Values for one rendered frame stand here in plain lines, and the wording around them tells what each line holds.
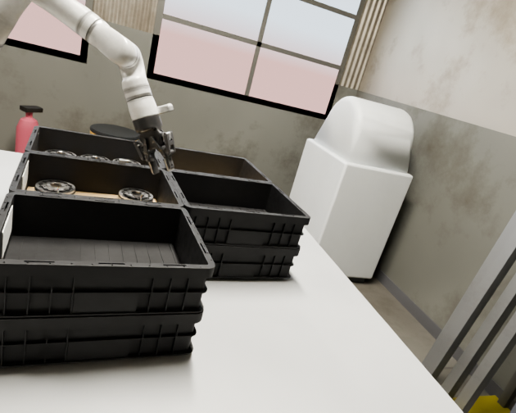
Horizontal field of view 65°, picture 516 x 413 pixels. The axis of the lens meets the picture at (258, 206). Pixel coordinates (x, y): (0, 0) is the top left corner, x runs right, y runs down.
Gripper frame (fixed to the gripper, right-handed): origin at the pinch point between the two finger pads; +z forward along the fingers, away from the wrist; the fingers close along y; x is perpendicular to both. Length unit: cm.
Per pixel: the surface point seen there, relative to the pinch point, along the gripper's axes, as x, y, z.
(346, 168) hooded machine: 158, -8, 41
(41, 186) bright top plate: -20.2, -26.2, -3.7
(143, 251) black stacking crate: -19.4, 5.2, 17.4
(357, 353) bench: 3, 44, 58
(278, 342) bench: -9, 30, 48
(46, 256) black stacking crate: -37.7, -2.5, 9.7
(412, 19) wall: 284, 21, -44
